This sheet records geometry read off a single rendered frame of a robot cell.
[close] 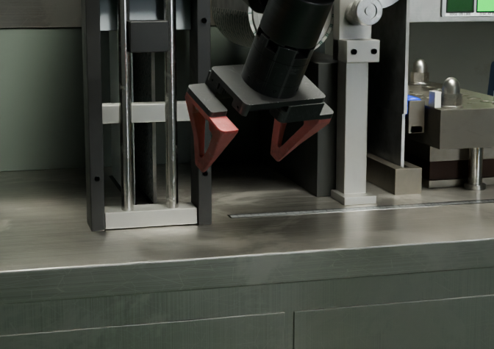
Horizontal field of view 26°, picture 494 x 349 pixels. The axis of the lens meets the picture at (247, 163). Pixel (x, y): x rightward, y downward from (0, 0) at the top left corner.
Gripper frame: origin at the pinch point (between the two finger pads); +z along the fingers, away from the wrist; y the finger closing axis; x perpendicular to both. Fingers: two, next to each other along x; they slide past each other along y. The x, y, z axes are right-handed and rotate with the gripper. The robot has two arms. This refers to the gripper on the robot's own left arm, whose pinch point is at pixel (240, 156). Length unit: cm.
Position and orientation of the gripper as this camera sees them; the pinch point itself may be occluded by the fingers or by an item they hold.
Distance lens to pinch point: 108.5
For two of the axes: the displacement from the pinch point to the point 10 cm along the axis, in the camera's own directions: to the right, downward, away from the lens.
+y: -7.8, 1.1, -6.1
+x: 5.4, 6.1, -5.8
